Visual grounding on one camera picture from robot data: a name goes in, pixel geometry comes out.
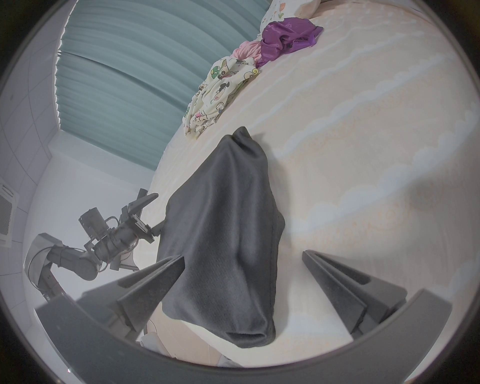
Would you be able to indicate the ceiling air conditioner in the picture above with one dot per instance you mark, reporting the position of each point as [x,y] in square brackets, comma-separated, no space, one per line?
[7,217]

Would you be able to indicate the bed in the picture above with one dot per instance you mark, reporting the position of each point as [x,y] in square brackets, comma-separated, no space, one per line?
[356,150]

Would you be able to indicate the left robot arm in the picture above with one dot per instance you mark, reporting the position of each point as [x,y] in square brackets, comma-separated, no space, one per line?
[71,258]

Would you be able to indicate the white printed pyjama top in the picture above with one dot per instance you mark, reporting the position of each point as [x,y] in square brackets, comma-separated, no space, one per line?
[217,93]

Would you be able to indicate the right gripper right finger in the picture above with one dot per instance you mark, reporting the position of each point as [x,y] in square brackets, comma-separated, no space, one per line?
[337,285]

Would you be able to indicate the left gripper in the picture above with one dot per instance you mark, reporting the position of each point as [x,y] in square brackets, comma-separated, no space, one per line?
[133,232]

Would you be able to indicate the blue-green curtain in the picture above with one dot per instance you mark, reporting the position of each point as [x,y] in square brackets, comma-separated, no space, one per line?
[112,112]
[150,30]

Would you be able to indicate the white printed pillow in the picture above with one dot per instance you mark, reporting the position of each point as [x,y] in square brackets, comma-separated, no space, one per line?
[285,9]

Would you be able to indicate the black T-shirt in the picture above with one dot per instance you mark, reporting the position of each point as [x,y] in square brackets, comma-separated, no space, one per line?
[225,243]

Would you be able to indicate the purple garment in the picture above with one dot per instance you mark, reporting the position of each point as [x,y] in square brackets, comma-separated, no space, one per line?
[288,33]

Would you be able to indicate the pink garment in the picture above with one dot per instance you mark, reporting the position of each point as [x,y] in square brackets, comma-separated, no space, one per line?
[247,50]

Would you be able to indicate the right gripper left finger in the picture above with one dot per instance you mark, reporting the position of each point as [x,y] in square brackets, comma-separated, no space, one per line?
[150,285]

